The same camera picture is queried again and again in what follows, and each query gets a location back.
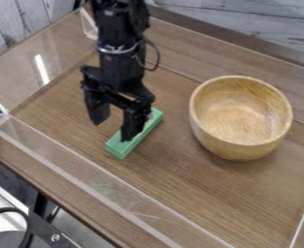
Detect brown wooden bowl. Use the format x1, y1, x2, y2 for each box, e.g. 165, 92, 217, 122
189, 75, 293, 161

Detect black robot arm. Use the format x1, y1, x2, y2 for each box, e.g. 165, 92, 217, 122
80, 0, 154, 141

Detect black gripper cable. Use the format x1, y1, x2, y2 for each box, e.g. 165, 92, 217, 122
133, 38, 162, 73

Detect black table leg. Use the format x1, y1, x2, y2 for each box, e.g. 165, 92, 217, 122
33, 193, 49, 217

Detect clear acrylic tray walls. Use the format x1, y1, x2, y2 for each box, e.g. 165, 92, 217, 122
0, 9, 304, 248

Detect green rectangular block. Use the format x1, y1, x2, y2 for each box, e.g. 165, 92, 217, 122
105, 108, 164, 159

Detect black office chair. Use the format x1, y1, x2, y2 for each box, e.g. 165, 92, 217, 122
0, 207, 80, 248

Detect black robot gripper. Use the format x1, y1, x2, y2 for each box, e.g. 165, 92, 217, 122
80, 45, 156, 141

